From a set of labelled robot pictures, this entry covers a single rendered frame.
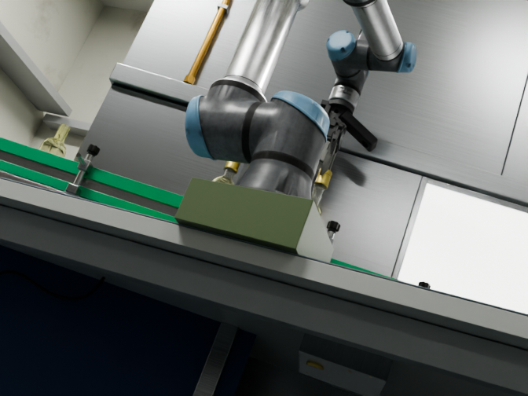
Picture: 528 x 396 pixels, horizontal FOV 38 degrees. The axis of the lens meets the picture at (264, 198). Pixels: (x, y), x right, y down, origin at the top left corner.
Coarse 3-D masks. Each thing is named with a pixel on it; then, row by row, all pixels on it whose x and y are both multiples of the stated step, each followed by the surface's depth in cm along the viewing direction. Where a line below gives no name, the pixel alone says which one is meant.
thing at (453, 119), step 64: (192, 0) 234; (320, 0) 232; (448, 0) 230; (512, 0) 229; (128, 64) 226; (320, 64) 223; (448, 64) 221; (512, 64) 220; (128, 128) 217; (384, 128) 214; (448, 128) 213; (512, 128) 212; (512, 192) 202
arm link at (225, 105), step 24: (264, 0) 151; (288, 0) 152; (264, 24) 148; (288, 24) 152; (240, 48) 147; (264, 48) 146; (240, 72) 143; (264, 72) 145; (216, 96) 140; (240, 96) 139; (192, 120) 139; (216, 120) 137; (240, 120) 135; (192, 144) 140; (216, 144) 138; (240, 144) 135
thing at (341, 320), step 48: (0, 240) 137; (48, 240) 133; (96, 240) 130; (192, 288) 122; (240, 288) 120; (288, 288) 118; (336, 336) 113; (384, 336) 112; (432, 336) 110; (480, 384) 108
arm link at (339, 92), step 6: (336, 90) 198; (342, 90) 198; (348, 90) 198; (354, 90) 198; (330, 96) 199; (336, 96) 197; (342, 96) 197; (348, 96) 197; (354, 96) 198; (348, 102) 197; (354, 102) 198; (354, 108) 199
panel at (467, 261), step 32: (448, 192) 202; (416, 224) 199; (448, 224) 198; (480, 224) 198; (512, 224) 198; (416, 256) 195; (448, 256) 195; (480, 256) 195; (512, 256) 194; (448, 288) 192; (480, 288) 191; (512, 288) 191
